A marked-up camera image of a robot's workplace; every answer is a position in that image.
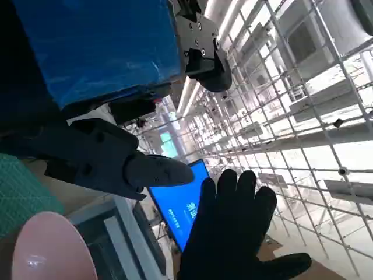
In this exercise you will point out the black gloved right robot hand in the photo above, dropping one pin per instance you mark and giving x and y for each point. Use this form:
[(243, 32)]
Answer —
[(227, 227)]

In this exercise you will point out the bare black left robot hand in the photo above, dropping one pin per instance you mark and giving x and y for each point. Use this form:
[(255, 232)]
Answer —
[(87, 43)]

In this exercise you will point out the pink bowl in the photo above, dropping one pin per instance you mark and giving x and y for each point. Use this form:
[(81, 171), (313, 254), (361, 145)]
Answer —
[(52, 248)]

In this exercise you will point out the blue screen monitor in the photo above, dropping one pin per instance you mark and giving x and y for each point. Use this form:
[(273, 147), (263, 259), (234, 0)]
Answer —
[(175, 210)]

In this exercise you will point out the green cutting mat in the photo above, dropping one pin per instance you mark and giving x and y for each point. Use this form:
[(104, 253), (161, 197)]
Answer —
[(23, 189)]

